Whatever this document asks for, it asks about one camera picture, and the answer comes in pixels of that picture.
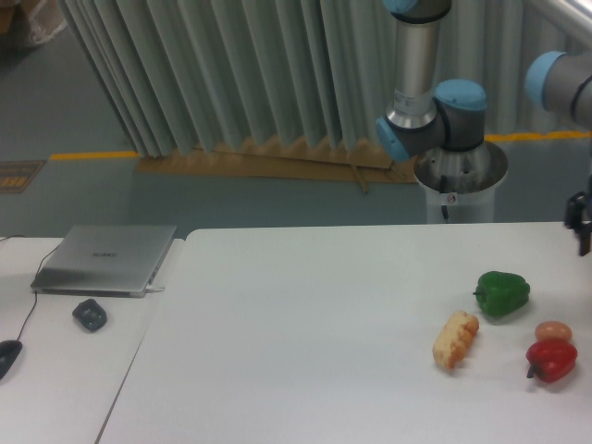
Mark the brown cardboard sheet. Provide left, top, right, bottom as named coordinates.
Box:
left=135, top=136, right=416, bottom=192

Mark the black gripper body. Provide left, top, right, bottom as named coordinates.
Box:
left=563, top=176, right=591, bottom=235

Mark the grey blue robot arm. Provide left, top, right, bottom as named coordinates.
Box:
left=376, top=1, right=591, bottom=256

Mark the grey pleated curtain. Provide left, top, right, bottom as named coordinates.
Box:
left=60, top=1, right=586, bottom=156

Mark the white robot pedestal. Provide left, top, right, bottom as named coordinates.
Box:
left=413, top=142, right=509, bottom=224

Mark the bread roll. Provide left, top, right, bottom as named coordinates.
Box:
left=432, top=311, right=480, bottom=370

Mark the green bell pepper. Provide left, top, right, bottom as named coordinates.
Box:
left=474, top=271, right=531, bottom=318

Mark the red bell pepper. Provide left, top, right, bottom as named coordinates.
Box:
left=525, top=339, right=578, bottom=383

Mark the silver laptop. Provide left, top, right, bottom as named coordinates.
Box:
left=31, top=225, right=177, bottom=297

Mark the brown egg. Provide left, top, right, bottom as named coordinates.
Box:
left=535, top=321, right=573, bottom=341

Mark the black mouse cable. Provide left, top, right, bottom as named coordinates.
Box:
left=0, top=235, right=61, bottom=343

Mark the black computer mouse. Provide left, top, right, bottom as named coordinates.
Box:
left=0, top=339, right=23, bottom=379

